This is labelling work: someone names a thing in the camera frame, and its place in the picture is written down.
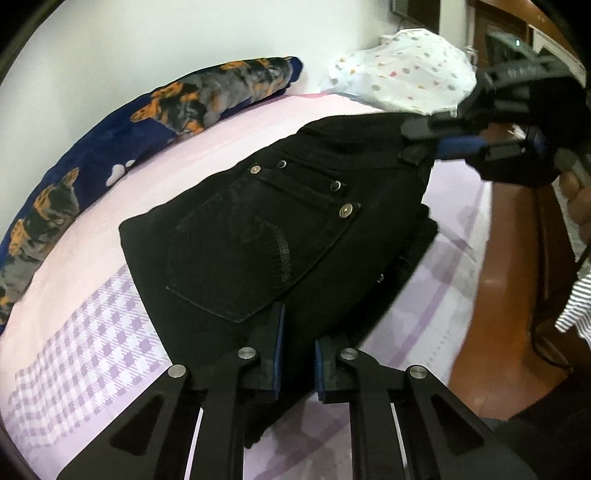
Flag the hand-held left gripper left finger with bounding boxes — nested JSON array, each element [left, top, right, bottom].
[[55, 302, 286, 480]]

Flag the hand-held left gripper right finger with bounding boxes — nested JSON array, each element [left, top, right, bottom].
[[314, 336, 539, 480]]

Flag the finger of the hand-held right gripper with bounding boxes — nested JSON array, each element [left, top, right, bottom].
[[400, 112, 490, 161], [465, 127, 555, 186]]

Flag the black pants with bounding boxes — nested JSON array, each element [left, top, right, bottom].
[[119, 111, 439, 449]]

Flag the striped sleeve forearm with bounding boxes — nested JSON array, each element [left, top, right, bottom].
[[554, 261, 591, 344]]

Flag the person's right hand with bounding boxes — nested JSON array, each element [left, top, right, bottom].
[[558, 168, 591, 261]]

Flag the brown wooden door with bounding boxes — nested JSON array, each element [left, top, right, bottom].
[[471, 0, 536, 68]]

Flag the white dotted pillow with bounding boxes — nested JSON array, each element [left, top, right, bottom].
[[322, 28, 477, 117]]

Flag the pink purple checked bed sheet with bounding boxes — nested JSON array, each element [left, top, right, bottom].
[[0, 90, 491, 480]]

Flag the dark cloth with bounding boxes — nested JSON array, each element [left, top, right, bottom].
[[480, 360, 591, 480]]

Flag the navy cat-print pillow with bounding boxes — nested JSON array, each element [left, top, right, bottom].
[[0, 56, 304, 335]]

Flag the brown wooden bed frame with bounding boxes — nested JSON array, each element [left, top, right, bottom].
[[450, 182, 580, 421]]

